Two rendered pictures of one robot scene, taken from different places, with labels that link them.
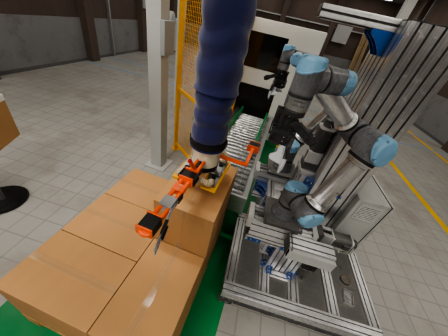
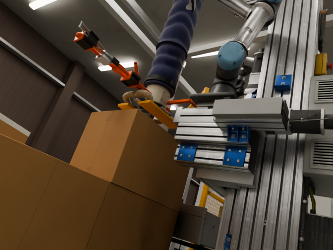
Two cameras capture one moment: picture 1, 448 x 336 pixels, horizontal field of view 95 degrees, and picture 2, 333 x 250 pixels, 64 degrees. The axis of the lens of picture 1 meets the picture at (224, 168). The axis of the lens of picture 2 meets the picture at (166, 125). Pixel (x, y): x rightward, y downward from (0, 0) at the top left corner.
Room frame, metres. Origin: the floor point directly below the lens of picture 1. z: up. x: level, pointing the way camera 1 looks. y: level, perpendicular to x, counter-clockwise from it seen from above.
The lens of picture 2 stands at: (-0.19, -0.84, 0.39)
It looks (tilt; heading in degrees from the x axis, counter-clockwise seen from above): 22 degrees up; 33
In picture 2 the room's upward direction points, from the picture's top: 17 degrees clockwise
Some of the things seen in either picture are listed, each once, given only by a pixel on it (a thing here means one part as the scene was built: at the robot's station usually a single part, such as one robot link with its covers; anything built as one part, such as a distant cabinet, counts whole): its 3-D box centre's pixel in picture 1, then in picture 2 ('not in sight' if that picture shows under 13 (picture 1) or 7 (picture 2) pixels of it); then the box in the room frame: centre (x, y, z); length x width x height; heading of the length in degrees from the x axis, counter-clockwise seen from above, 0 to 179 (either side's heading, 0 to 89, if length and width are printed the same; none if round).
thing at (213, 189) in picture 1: (217, 172); (161, 113); (1.08, 0.04, 1.08); 0.34 x 0.10 x 0.05; 170
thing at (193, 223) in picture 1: (199, 201); (135, 162); (1.11, 0.13, 0.74); 0.60 x 0.40 x 0.40; 171
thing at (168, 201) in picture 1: (168, 204); (104, 58); (0.64, 0.22, 1.18); 0.07 x 0.07 x 0.04; 80
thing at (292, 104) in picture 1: (297, 103); not in sight; (0.66, -0.18, 1.74); 0.08 x 0.08 x 0.05
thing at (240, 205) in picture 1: (209, 196); (156, 218); (1.46, 0.07, 0.48); 0.70 x 0.03 x 0.15; 80
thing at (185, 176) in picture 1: (189, 177); (130, 79); (0.85, 0.18, 1.18); 0.10 x 0.08 x 0.06; 80
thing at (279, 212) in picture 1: (285, 207); (221, 96); (0.89, -0.41, 1.09); 0.15 x 0.15 x 0.10
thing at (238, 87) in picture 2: (280, 79); (238, 88); (1.61, -0.25, 1.62); 0.09 x 0.08 x 0.12; 67
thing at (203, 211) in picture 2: (211, 188); (161, 203); (1.46, 0.07, 0.58); 0.70 x 0.03 x 0.06; 80
